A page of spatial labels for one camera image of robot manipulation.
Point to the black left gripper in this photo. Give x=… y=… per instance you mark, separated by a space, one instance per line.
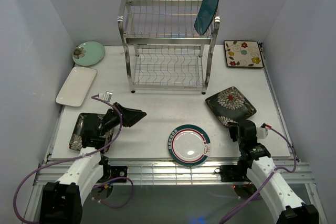
x=131 y=116

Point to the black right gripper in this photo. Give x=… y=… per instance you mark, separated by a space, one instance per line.
x=232 y=128

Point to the black floral plate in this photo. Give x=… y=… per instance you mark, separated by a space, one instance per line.
x=230 y=106
x=78 y=132

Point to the round white teal-rimmed plate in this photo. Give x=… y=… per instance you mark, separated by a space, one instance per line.
x=189 y=145

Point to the teal square plate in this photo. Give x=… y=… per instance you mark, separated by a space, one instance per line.
x=205 y=15

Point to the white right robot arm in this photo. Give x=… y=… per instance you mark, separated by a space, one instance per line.
x=257 y=165

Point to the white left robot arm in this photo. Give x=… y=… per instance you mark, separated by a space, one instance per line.
x=63 y=199

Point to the stainless steel dish rack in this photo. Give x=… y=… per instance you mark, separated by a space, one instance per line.
x=161 y=46

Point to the white rectangular plate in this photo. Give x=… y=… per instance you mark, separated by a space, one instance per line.
x=74 y=90

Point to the mint green round plate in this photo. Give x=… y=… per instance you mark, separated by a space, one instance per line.
x=88 y=53

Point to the cream floral square plate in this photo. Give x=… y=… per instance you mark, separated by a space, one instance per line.
x=243 y=54

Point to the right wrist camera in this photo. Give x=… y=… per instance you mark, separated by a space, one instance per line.
x=262 y=132

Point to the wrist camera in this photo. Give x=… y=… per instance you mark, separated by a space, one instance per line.
x=105 y=96
x=262 y=132

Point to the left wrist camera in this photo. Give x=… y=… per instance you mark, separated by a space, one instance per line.
x=105 y=96

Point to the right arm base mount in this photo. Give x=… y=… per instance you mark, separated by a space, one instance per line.
x=230 y=173

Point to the aluminium table edge rail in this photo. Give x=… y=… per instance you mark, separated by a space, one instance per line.
x=170 y=173

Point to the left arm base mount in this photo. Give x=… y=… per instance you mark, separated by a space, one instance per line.
x=110 y=172

